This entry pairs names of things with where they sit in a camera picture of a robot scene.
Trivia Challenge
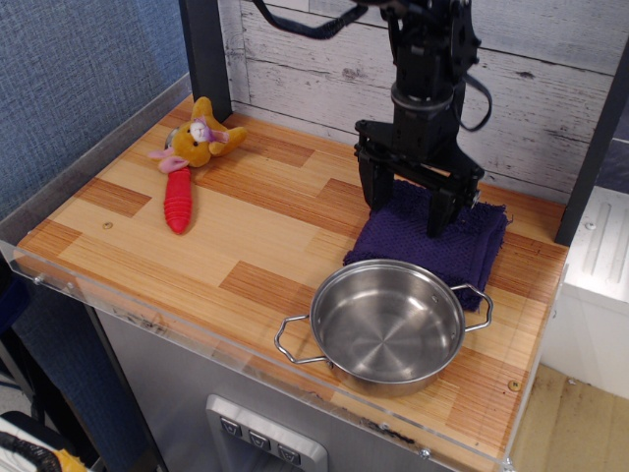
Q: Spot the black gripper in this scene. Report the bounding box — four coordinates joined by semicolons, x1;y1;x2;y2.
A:
355;97;484;238

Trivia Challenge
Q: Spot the dark blue cloth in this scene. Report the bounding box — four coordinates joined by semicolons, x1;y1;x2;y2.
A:
343;180;509;291

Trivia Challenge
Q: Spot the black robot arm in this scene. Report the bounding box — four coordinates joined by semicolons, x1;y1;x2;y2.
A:
355;1;488;238

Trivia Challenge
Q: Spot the brown plush toy animal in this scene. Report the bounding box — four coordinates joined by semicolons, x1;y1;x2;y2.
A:
148;96;248;174

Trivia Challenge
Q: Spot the white ribbed counter unit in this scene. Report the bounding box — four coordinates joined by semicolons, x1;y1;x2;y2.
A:
541;187;628;398

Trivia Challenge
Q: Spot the stainless toy fridge cabinet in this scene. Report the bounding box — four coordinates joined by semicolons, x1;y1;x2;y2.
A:
92;307;473;472

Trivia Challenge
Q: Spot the silver dispenser button panel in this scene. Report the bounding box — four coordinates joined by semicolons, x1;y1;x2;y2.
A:
205;394;328;471

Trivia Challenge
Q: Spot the clear acrylic front guard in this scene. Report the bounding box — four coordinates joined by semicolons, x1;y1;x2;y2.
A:
2;225;567;471

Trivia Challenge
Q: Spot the yellow object bottom left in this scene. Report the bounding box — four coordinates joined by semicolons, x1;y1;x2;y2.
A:
53;449;90;472

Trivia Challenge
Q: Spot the steel pan with handles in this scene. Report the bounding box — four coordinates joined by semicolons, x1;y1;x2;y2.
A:
274;259;493;397

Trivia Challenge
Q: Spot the dark right frame post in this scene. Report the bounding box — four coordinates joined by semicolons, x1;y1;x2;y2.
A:
554;45;628;247

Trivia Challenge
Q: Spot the dark frame post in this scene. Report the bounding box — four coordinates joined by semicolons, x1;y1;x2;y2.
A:
179;0;233;122
554;45;628;247

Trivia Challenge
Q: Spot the red ribbed handle spoon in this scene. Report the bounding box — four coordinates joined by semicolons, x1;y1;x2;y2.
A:
163;127;194;236

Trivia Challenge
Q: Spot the dark left frame post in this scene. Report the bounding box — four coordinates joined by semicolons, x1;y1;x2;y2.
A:
179;0;233;122

